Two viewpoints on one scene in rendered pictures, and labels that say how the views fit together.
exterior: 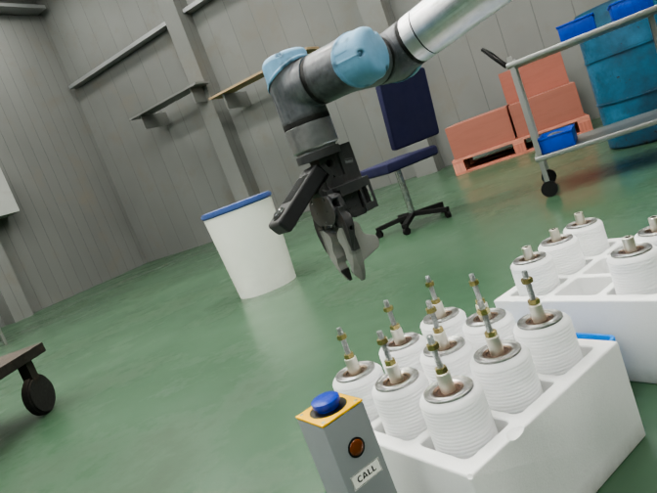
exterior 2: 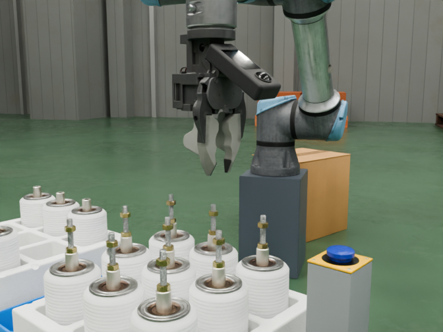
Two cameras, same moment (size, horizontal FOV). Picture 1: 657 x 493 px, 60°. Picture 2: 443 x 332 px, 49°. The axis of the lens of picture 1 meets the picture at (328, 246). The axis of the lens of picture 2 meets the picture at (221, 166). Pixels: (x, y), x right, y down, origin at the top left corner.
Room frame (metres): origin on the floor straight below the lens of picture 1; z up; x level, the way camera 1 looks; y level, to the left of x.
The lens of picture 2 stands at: (1.09, 0.68, 0.57)
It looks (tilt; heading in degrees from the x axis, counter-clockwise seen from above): 10 degrees down; 253
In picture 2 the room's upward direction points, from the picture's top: straight up
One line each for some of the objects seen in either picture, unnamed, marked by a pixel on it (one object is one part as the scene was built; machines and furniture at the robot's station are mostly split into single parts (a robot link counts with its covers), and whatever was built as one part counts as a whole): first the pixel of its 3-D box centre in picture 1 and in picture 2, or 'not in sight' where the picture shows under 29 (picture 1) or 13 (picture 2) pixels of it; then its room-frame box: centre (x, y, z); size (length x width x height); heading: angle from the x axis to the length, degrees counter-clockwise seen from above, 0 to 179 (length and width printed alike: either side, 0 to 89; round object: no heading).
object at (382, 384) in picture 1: (397, 380); (218, 283); (0.89, -0.03, 0.25); 0.08 x 0.08 x 0.01
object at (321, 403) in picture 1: (327, 404); (340, 255); (0.73, 0.08, 0.32); 0.04 x 0.04 x 0.02
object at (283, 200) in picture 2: not in sight; (273, 219); (0.52, -0.67, 0.15); 0.18 x 0.18 x 0.30; 56
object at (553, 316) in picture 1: (540, 320); (171, 236); (0.91, -0.29, 0.25); 0.08 x 0.08 x 0.01
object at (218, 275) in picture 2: (394, 373); (218, 276); (0.89, -0.03, 0.26); 0.02 x 0.02 x 0.03
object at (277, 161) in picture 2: not in sight; (275, 156); (0.52, -0.67, 0.35); 0.15 x 0.15 x 0.10
